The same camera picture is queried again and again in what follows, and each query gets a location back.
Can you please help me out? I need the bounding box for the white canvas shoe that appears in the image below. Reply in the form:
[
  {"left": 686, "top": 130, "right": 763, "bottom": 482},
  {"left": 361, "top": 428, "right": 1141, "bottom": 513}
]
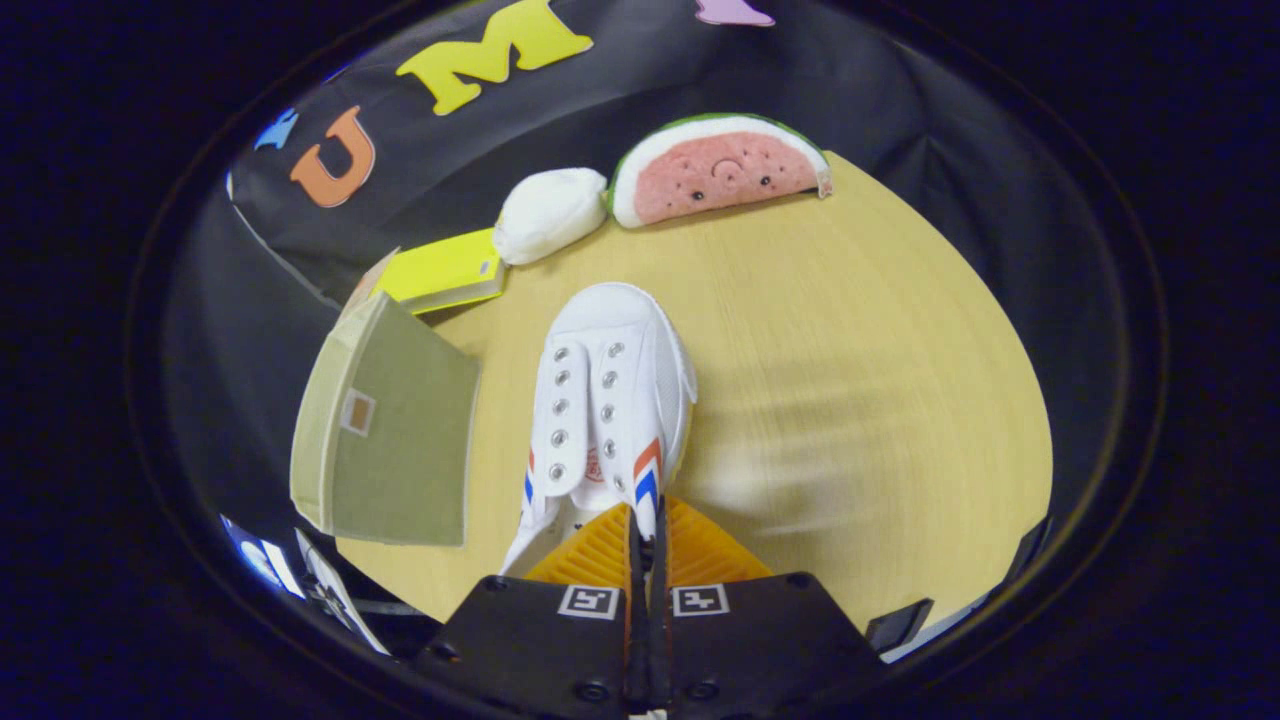
[{"left": 498, "top": 282, "right": 699, "bottom": 579}]

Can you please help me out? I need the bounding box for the pale green storage box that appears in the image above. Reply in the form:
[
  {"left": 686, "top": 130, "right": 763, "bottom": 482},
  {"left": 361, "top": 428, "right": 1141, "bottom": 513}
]
[{"left": 289, "top": 290, "right": 482, "bottom": 548}]

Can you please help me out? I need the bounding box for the blue picture screen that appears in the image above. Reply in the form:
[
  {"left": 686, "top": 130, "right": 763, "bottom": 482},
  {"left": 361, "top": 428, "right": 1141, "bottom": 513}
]
[{"left": 220, "top": 514, "right": 306, "bottom": 601}]

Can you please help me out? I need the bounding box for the yellow book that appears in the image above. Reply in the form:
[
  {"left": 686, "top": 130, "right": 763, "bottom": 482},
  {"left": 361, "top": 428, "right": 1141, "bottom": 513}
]
[{"left": 375, "top": 227, "right": 508, "bottom": 316}]

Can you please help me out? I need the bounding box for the small black block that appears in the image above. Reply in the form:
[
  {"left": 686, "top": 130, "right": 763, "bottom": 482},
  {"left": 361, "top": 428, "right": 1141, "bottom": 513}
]
[
  {"left": 1003, "top": 514, "right": 1053, "bottom": 589},
  {"left": 864, "top": 597, "right": 935, "bottom": 655}
]

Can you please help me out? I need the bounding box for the white board with cables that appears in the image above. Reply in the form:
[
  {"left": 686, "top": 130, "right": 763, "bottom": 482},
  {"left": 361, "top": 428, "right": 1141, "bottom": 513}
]
[{"left": 294, "top": 528, "right": 393, "bottom": 657}]

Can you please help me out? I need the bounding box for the white plush toy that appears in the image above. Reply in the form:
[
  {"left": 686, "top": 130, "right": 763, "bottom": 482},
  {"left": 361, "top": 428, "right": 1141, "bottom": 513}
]
[{"left": 493, "top": 167, "right": 609, "bottom": 267}]

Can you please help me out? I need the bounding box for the watermelon slice plush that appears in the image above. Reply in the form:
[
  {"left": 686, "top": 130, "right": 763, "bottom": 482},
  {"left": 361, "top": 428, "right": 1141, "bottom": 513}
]
[{"left": 607, "top": 113, "right": 834, "bottom": 230}]

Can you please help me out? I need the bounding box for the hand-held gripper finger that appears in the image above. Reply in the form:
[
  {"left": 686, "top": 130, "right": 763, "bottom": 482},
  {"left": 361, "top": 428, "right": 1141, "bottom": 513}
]
[
  {"left": 413, "top": 503, "right": 644, "bottom": 720},
  {"left": 650, "top": 497, "right": 886, "bottom": 720}
]

